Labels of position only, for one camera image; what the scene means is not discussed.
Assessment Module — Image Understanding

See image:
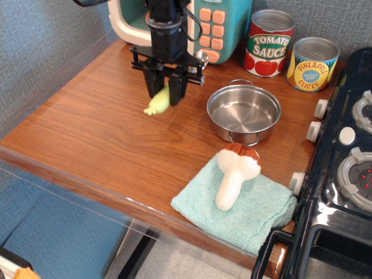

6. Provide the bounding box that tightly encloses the orange plate in microwave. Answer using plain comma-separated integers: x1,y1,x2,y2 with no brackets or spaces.
145,12,150,26

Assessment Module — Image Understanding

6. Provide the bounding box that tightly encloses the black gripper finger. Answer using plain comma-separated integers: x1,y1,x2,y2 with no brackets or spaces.
169,74,187,106
143,66,164,98

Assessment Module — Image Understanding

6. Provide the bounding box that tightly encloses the teal toy microwave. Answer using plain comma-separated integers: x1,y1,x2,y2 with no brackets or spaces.
108,1,252,64

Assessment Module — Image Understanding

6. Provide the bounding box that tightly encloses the plush white mushroom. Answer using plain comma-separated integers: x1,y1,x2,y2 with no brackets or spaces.
216,143,262,211

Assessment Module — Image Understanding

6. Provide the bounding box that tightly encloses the green handled metal spoon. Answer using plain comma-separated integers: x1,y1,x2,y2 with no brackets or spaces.
144,49,209,116

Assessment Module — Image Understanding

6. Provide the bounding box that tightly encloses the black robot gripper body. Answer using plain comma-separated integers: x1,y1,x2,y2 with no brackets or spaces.
130,20,205,85

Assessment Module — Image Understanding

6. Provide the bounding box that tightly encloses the light teal cloth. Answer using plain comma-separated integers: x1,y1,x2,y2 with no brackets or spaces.
171,156,298,256

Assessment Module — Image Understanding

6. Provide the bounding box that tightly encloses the round metal pot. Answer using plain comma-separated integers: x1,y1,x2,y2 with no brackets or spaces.
206,79,281,146

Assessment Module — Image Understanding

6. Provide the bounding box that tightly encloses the tomato sauce can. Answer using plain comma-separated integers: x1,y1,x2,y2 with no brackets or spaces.
244,9,295,77

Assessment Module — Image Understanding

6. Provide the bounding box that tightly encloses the pineapple slices can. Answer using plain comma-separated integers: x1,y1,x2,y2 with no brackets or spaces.
287,37,340,92

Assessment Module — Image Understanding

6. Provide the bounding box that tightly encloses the black toy stove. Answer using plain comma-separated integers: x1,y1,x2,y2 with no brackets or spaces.
252,47,371,278

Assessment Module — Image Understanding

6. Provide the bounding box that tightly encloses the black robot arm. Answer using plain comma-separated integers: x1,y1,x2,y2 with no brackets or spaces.
130,1,205,106

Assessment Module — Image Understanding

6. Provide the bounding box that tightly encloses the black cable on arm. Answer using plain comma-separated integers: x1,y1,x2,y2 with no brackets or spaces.
72,0,203,42

